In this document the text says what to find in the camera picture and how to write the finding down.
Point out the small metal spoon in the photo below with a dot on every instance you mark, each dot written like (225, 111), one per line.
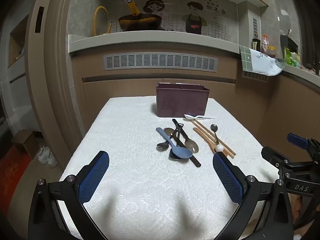
(162, 146)

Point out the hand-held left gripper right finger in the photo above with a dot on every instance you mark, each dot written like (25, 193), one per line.
(228, 177)

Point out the green packet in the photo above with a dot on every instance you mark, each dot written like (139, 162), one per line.
(290, 57)

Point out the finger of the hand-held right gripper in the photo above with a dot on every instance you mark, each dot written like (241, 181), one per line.
(297, 140)
(272, 156)

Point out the light wooden chopstick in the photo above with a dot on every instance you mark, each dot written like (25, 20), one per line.
(203, 138)

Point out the green checked cloth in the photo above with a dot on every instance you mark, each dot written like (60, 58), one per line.
(247, 57)

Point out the red floor mat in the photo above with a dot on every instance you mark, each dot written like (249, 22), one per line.
(12, 170)

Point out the grey kitchen countertop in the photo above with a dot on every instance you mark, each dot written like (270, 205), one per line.
(150, 40)

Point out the jar with yellow lid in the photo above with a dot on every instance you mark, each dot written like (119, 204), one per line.
(271, 52)

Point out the dark sauce bottle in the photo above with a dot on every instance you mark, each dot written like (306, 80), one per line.
(255, 45)

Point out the white shoe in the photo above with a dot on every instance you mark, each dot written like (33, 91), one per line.
(43, 155)
(52, 160)

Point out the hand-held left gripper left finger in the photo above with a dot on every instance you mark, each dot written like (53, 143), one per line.
(93, 177)

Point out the metal spoon with white ball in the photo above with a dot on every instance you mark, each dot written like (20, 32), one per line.
(214, 128)

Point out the small grey vent grille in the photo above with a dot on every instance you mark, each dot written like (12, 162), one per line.
(255, 76)

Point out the cartoon wall sticker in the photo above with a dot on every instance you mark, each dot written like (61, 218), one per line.
(175, 10)

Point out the purple plastic utensil holder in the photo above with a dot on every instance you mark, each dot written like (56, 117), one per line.
(181, 102)

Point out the narrow wall vent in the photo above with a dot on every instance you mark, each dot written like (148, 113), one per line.
(254, 27)

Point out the black wall-mounted holder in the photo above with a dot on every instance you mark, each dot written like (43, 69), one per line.
(287, 42)

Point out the long grey vent grille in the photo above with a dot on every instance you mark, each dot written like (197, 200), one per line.
(160, 61)

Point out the clear bottle with red cap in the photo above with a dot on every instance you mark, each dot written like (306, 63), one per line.
(265, 43)

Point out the cardboard box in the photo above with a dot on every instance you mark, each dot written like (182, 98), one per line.
(23, 142)

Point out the white plastic spoon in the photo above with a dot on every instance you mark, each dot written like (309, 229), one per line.
(190, 116)

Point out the large metal spoon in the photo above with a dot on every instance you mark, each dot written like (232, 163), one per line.
(192, 147)

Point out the yellow-rimmed glass lid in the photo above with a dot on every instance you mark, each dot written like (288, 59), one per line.
(109, 27)

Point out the blue plastic spoon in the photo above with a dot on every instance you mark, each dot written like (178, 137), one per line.
(182, 153)

